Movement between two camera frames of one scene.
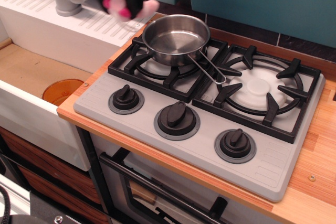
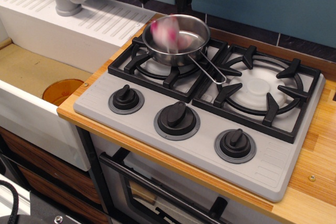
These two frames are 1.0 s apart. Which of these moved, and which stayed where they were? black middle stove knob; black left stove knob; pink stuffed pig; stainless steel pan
Moved: pink stuffed pig
Stayed: black middle stove knob; black left stove knob; stainless steel pan
